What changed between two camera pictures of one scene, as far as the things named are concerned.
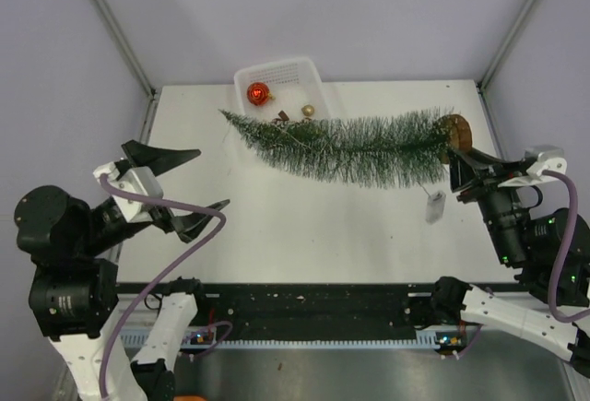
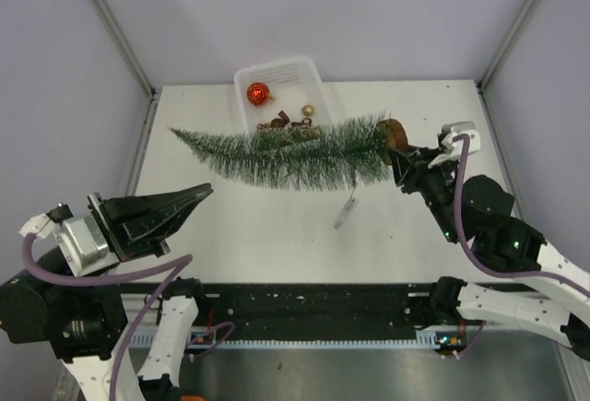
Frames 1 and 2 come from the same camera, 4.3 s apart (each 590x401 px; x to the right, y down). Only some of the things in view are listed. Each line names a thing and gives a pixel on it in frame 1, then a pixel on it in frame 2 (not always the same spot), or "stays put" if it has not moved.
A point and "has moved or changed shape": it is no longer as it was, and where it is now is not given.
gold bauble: x=308 y=110 stays put
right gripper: x=465 y=173 → x=420 y=172
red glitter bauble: x=258 y=94 stays put
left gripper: x=159 y=159 → x=144 y=218
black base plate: x=334 y=307 stays put
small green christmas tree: x=410 y=148 has moved or changed shape
